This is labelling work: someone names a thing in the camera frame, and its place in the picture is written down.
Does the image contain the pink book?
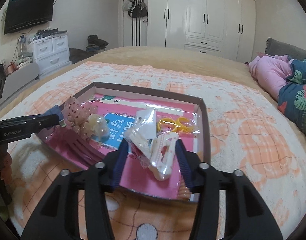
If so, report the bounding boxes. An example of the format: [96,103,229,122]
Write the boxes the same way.
[47,94,201,201]

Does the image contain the beige bedspread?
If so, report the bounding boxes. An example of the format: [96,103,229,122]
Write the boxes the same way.
[0,45,279,120]

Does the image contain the white hair claw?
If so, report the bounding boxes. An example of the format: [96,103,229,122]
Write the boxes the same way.
[149,132,180,181]

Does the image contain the black wall television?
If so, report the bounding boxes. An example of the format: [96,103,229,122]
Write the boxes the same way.
[4,0,56,34]

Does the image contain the white door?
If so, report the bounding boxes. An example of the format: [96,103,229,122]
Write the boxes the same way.
[123,0,149,47]

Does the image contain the hanging bags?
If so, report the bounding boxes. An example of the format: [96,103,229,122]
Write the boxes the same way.
[122,0,148,19]

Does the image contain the white drawer unit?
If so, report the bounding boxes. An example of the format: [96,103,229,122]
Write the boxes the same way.
[32,30,71,79]

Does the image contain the orange spiral hair tie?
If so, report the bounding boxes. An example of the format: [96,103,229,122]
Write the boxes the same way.
[177,177,194,202]

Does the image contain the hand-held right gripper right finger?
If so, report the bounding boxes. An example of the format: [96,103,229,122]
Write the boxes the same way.
[175,140,284,240]

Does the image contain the pink sheer hair bow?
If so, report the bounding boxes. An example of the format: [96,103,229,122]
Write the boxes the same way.
[63,96,98,138]

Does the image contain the yellow hair ring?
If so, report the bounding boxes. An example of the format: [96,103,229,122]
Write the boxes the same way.
[157,116,195,133]

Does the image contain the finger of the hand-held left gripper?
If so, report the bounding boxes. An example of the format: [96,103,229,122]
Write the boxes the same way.
[0,114,60,144]

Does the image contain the clear pearl hair claw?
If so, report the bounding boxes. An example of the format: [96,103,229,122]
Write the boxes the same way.
[87,114,110,138]

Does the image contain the mauve hair clip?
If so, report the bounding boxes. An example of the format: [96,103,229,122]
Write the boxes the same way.
[47,125,106,169]

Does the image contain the pile of folded clothes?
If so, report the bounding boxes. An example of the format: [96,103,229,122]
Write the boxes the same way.
[86,34,109,53]

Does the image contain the white wardrobe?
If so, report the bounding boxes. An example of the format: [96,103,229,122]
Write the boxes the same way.
[147,0,257,63]

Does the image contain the dark brown cloth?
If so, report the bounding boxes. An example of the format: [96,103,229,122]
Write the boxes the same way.
[69,48,90,64]

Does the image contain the grey pillow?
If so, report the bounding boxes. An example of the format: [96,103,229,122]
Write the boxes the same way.
[265,37,306,61]

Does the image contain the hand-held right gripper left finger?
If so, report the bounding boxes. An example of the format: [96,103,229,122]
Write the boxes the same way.
[21,137,130,240]

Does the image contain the brown cardboard box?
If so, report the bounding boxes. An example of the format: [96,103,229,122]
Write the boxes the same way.
[34,81,208,203]

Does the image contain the pink padded jacket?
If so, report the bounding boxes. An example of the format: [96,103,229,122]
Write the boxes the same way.
[248,53,296,101]

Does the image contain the small clear plastic packet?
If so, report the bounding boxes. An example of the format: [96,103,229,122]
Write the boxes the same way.
[128,109,157,153]

